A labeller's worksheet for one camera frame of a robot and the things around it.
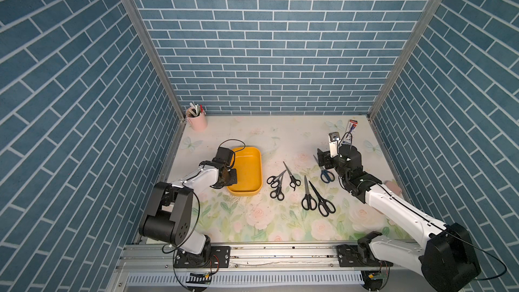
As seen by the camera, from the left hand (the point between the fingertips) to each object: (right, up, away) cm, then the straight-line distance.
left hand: (235, 179), depth 92 cm
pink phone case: (+74, -3, +1) cm, 74 cm away
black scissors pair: (+18, -1, +1) cm, 18 cm away
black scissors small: (+27, -1, +1) cm, 27 cm away
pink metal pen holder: (-23, +27, +16) cm, 39 cm away
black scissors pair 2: (+20, -6, -3) cm, 21 cm away
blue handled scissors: (+43, +1, +3) cm, 43 cm away
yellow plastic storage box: (+5, +7, +9) cm, 13 cm away
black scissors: (+40, -10, -6) cm, 42 cm away
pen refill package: (+62, +23, +20) cm, 69 cm away
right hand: (+42, +16, -9) cm, 45 cm away
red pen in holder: (-21, +35, +16) cm, 44 cm away
